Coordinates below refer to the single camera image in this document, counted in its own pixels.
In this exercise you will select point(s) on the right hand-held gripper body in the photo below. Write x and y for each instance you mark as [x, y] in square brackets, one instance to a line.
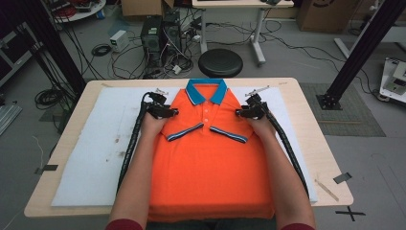
[258, 108]

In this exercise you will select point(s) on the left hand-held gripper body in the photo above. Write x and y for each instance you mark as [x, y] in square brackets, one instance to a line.
[158, 105]

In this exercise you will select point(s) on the orange polo shirt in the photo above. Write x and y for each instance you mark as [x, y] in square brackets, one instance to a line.
[204, 166]

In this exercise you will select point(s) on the person's right hand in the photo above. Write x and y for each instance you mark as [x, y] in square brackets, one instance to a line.
[263, 128]

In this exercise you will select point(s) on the person's left hand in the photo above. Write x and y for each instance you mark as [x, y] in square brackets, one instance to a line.
[153, 127]

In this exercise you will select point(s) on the black round stool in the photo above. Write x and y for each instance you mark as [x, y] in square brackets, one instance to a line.
[220, 62]

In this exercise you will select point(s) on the black computer tower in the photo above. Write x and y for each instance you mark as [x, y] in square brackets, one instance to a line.
[151, 41]

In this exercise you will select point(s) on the wooden table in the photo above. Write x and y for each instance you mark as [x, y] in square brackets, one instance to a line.
[316, 143]

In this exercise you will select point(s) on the white desk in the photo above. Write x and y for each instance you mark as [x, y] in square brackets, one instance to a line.
[258, 38]

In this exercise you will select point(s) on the white foam mat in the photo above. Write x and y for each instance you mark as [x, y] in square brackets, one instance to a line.
[95, 143]

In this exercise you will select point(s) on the small white box device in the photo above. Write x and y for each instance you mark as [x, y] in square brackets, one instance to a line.
[119, 40]

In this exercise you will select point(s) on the grey floor mat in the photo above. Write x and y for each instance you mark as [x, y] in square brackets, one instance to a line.
[351, 118]

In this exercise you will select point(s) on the plain cardboard box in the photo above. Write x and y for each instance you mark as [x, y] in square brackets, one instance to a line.
[143, 7]

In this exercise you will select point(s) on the thin wooden stick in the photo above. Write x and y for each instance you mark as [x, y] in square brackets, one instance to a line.
[326, 189]

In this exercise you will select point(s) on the black tape strip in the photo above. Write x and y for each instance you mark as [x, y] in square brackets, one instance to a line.
[342, 178]
[48, 168]

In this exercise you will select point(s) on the cardboard box with dark print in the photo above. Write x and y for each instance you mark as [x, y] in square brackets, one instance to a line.
[328, 14]

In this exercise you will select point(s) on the round white table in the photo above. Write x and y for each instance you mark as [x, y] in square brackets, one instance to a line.
[83, 12]

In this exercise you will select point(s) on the person's dark red left sleeve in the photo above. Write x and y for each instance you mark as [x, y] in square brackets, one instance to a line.
[124, 225]

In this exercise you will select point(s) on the person's dark red sleeve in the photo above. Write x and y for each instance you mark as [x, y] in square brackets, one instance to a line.
[124, 225]
[297, 227]

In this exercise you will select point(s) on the person's dark red right sleeve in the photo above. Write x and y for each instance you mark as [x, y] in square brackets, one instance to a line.
[297, 227]

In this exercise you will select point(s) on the white machine with grey panel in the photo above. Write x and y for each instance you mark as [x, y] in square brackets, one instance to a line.
[394, 83]

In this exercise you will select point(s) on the grey shelf unit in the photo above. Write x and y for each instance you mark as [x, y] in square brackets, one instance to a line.
[14, 54]

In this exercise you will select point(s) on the black metal post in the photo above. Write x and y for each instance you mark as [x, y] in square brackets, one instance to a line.
[364, 48]
[54, 44]

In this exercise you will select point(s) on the silver aluminium rail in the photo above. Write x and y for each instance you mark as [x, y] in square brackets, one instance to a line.
[8, 118]

